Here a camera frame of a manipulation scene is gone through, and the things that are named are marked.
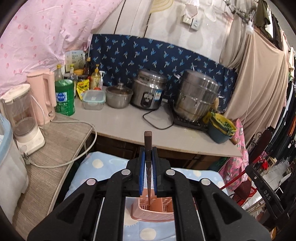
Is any pink electric kettle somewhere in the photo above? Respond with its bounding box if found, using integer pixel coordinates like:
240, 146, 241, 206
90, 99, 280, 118
27, 69, 57, 126

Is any blue bowl with vegetables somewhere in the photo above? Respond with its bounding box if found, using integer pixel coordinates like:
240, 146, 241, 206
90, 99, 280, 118
207, 113, 237, 144

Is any pink perforated utensil holder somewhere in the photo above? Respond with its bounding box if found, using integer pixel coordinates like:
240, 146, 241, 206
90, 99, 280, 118
130, 188, 174, 222

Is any beige hanging cloth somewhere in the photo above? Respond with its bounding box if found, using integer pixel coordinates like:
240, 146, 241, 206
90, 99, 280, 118
220, 16, 288, 142

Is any white power cable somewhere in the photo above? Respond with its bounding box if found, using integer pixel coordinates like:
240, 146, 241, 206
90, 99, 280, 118
23, 94, 98, 169

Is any pink floral fabric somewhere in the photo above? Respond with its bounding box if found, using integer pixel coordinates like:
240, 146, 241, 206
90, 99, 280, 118
219, 119, 249, 184

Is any blue planet-print tablecloth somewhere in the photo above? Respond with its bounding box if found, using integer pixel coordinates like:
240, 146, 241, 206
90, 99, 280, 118
65, 152, 224, 240

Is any small pot with glass lid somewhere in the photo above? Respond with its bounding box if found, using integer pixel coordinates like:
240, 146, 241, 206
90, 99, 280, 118
106, 83, 133, 109

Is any clear food storage container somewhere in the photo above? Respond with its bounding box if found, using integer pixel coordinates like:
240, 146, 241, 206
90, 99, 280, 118
82, 90, 106, 110

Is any white and blue plastic bin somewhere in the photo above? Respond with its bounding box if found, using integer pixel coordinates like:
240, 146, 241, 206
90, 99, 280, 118
0, 116, 29, 222

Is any large stainless steamer pot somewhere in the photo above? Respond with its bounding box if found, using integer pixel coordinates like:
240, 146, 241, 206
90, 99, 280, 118
173, 70, 224, 123

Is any yellow oil bottle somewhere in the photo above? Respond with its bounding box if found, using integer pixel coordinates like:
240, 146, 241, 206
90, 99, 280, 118
90, 64, 101, 90

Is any black induction cooktop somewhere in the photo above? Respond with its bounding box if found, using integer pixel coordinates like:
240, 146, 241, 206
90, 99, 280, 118
168, 98, 209, 132

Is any black power cable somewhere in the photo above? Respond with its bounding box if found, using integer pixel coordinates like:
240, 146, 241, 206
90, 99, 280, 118
142, 107, 175, 130

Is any green cylindrical canister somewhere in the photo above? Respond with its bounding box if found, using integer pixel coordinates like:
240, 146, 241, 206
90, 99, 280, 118
55, 79, 75, 116

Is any dark brown chopstick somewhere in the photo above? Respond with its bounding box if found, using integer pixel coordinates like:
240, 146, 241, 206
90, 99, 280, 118
144, 131, 152, 205

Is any pink floral curtain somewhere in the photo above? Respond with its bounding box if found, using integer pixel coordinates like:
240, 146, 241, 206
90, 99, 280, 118
1, 1, 121, 94

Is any white blender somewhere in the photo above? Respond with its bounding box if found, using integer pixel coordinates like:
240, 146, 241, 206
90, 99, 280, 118
1, 83, 45, 156

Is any yellow snack bag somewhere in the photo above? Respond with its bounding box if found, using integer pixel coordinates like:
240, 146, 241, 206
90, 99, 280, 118
76, 79, 89, 100

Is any silver rice cooker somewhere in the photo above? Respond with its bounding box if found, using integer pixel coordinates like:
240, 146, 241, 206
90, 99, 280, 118
130, 69, 167, 110

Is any navy leaf-print cloth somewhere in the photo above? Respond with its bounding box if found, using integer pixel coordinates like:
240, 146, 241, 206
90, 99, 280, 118
90, 34, 237, 112

